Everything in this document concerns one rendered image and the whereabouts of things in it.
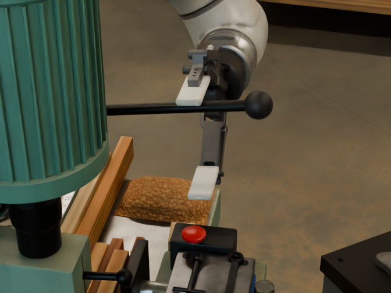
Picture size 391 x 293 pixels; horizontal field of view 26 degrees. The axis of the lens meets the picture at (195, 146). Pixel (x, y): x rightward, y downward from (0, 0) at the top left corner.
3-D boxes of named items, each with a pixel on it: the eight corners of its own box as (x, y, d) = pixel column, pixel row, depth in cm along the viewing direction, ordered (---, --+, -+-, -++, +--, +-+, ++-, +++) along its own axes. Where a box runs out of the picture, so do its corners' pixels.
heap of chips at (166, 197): (205, 225, 125) (206, 206, 123) (113, 215, 127) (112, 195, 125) (215, 190, 132) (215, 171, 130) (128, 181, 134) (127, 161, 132)
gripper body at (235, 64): (198, 99, 125) (186, 131, 117) (192, 46, 121) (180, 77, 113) (248, 99, 124) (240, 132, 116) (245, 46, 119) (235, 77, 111)
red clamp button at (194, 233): (203, 246, 103) (203, 239, 103) (179, 243, 104) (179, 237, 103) (208, 231, 106) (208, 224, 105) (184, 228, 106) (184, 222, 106)
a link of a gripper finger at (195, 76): (206, 69, 108) (204, 47, 106) (199, 87, 103) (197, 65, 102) (195, 69, 108) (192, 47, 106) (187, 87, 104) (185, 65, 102)
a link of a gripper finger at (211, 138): (199, 96, 117) (202, 100, 119) (194, 174, 114) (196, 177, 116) (227, 96, 116) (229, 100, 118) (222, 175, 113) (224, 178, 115)
